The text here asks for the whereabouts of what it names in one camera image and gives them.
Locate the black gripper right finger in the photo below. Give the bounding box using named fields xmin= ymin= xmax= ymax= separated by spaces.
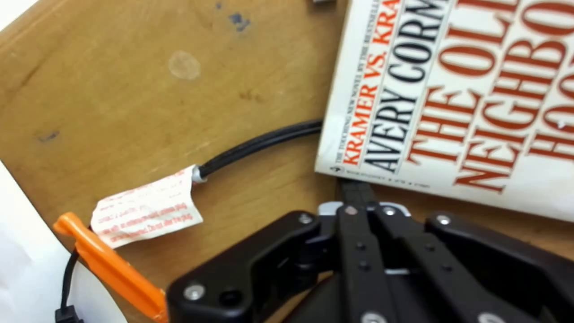
xmin=357 ymin=180 xmax=574 ymax=323

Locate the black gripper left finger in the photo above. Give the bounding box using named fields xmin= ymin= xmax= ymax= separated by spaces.
xmin=167 ymin=180 xmax=384 ymax=323

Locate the white paperback book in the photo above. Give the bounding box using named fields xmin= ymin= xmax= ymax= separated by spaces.
xmin=314 ymin=0 xmax=574 ymax=223

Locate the orange pen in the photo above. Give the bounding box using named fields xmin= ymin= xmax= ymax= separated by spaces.
xmin=52 ymin=211 xmax=170 ymax=323

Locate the thick black tagged cable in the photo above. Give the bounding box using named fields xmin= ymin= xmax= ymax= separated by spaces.
xmin=192 ymin=118 xmax=325 ymax=182

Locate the white paper cable tag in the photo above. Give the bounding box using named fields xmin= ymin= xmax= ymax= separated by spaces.
xmin=88 ymin=164 xmax=204 ymax=249

